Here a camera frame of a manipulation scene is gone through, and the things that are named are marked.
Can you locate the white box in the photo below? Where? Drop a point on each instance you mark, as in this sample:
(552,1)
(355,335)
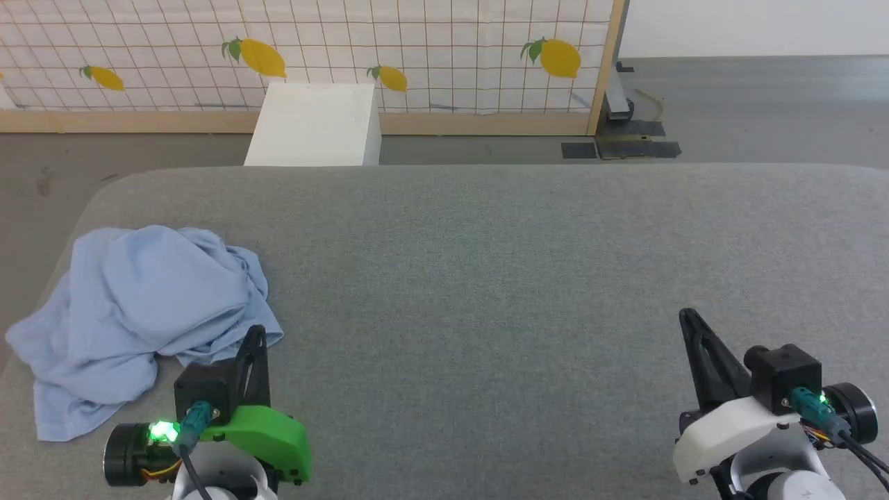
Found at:
(312,125)

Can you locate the large black floor tape patch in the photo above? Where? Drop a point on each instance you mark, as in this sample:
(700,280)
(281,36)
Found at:
(635,148)

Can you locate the grey metal partition foot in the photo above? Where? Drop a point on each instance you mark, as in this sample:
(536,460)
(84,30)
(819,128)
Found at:
(617,104)

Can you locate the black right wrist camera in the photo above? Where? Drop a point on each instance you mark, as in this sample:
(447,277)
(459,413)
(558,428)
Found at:
(781,375)

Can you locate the light blue garment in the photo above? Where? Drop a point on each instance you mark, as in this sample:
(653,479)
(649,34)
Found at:
(139,298)

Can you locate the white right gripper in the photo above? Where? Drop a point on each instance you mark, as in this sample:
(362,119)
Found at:
(729,430)

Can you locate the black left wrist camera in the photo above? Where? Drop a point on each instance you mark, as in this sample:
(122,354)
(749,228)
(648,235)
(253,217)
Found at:
(205,385)

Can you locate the white partition board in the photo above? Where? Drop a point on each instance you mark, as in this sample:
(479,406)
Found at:
(764,28)

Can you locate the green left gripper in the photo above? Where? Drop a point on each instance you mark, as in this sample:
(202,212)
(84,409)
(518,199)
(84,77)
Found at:
(271,437)

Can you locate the lemon print grid panel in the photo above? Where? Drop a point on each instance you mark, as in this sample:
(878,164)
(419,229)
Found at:
(417,42)

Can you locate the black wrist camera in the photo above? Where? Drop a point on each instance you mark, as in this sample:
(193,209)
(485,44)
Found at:
(781,375)
(205,385)

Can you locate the small black floor tape patch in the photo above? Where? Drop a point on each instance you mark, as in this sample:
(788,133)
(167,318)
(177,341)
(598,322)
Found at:
(578,150)

